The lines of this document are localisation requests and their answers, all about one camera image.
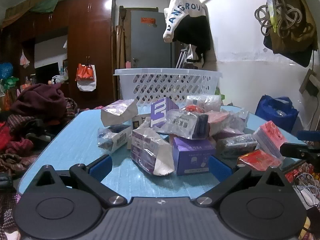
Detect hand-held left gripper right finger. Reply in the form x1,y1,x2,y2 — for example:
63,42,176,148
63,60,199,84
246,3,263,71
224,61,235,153
196,155,288,206

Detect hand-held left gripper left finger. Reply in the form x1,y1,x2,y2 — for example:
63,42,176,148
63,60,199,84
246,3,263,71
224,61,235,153
34,154,127,207

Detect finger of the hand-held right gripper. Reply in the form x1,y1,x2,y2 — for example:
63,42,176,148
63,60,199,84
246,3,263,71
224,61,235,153
296,130,320,139
279,142,320,160

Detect white plastic laundry basket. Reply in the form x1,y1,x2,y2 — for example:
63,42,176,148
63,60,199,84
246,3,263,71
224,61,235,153
113,67,223,106

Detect purple cardboard box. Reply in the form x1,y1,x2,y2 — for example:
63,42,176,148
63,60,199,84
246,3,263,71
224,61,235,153
172,136,217,176

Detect dark packet in clear bag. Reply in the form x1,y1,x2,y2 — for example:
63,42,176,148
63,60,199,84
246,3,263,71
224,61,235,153
216,134,258,158

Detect pink card packet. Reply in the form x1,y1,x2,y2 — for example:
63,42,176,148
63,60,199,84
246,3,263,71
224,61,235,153
252,121,286,160

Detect white barcode box in bag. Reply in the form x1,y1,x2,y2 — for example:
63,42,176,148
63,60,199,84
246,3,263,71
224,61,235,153
97,124,133,153

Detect red flat packet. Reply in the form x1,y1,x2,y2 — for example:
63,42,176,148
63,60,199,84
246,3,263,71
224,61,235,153
237,149,283,172

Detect blue tote bag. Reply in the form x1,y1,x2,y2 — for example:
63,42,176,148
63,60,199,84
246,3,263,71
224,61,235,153
255,94,299,133

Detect pink packet in clear bag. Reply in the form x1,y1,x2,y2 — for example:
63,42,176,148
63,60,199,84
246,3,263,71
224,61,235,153
207,110,248,136

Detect purple white box in bag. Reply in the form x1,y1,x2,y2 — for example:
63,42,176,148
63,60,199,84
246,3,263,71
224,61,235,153
130,127,175,176

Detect bagged box with dark end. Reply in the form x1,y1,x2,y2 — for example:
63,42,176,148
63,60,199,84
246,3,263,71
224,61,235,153
160,109,209,140

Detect grey packet in clear bag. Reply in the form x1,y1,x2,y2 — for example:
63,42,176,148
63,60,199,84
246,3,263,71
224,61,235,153
101,99,139,127

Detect black and yellow box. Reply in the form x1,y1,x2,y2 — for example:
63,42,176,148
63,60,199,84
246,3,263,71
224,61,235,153
132,115,151,130

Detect clear packet with red item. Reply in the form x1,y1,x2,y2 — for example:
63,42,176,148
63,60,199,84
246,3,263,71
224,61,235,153
185,94,223,113

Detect purple box with white letters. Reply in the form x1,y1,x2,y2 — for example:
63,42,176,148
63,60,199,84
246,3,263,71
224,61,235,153
151,97,179,128

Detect maroon cloth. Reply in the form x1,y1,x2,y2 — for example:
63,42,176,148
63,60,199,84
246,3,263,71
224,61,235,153
10,83,68,121

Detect red plaid cloth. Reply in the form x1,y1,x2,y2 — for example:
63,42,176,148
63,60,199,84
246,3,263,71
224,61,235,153
0,120,33,153

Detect orange and white plastic bag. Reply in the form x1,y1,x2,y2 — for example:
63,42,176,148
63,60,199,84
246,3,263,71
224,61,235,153
75,63,97,91

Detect brown hanging bag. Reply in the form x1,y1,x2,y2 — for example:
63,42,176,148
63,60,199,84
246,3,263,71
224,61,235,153
262,0,319,54

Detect black television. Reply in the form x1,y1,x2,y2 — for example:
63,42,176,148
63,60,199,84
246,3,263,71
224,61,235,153
35,63,60,85

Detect wooden sticks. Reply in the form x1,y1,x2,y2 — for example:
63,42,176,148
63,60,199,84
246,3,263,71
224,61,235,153
112,5,127,98

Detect metal crutches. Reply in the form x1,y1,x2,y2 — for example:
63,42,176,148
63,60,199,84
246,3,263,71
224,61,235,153
175,45,192,69

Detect grey door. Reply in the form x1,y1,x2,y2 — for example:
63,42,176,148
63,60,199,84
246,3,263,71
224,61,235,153
130,10,176,69

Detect small white hanging bag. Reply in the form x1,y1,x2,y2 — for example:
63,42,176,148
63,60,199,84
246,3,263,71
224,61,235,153
20,50,31,69

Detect blue plastic bag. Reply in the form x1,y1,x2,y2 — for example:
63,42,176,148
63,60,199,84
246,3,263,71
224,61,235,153
0,62,14,80

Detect black hanging garment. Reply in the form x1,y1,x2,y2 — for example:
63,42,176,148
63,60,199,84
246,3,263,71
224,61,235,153
172,15,213,64

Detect brown wooden wardrobe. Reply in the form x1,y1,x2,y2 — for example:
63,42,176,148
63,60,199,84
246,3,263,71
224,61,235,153
0,0,117,110

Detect red door notice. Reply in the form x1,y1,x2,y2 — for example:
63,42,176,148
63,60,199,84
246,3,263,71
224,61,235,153
141,17,157,27

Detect white hoodie with blue letters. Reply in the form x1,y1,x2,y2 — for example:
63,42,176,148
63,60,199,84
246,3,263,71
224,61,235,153
162,0,207,43

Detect coiled rope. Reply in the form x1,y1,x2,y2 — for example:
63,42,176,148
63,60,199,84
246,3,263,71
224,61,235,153
254,0,302,37

